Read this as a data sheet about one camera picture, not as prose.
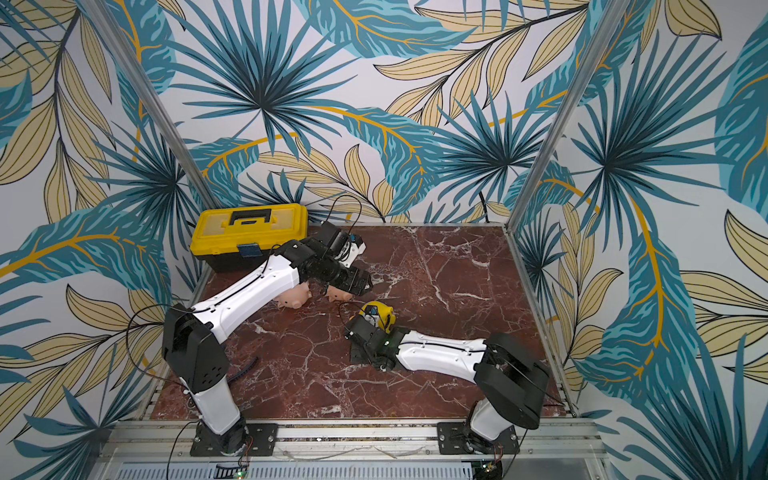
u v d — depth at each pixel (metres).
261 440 0.74
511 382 0.43
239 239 0.93
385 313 0.87
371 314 0.77
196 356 0.44
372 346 0.63
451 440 0.73
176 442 0.66
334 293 0.76
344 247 0.68
